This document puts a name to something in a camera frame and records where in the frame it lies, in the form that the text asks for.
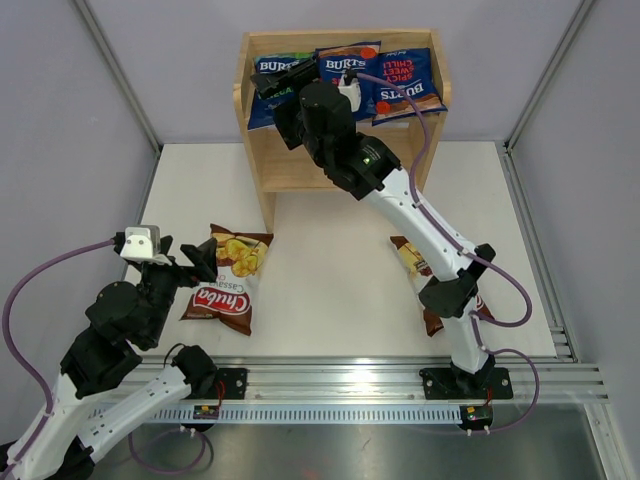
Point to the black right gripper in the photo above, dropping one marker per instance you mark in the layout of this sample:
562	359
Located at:
294	77

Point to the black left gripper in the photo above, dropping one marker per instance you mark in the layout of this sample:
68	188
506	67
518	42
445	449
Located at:
204	260

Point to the Burts sea salt vinegar bag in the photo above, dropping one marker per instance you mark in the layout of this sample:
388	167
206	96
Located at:
262	110

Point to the small blue Burts chilli bag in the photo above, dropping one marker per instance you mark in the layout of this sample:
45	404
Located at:
361	57

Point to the large blue Burts chilli bag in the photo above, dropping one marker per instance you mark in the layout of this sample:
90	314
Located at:
410	70

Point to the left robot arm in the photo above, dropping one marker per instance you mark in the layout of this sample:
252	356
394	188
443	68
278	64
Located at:
63	442

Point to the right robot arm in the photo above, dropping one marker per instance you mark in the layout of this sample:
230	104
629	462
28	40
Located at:
320	118

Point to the left Chuba cassava chips bag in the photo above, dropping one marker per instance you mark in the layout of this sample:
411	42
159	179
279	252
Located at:
240	257

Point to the chuba cassava chips bag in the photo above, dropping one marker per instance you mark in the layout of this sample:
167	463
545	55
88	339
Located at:
240	257
419	274

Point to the wooden two-tier shelf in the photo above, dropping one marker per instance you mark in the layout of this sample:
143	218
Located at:
274	168

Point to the right Chuba cassava chips bag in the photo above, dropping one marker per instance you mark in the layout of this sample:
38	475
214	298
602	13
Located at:
419	274

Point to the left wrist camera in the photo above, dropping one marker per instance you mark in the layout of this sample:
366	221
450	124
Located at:
141	244

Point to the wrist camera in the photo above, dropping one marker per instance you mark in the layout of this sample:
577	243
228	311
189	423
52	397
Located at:
349	86
141	244

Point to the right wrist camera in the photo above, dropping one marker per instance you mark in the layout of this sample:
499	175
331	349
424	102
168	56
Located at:
349	86

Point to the white slotted cable duct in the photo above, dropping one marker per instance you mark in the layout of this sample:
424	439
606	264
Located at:
427	414

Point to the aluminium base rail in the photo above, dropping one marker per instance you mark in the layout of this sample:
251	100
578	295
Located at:
325	380

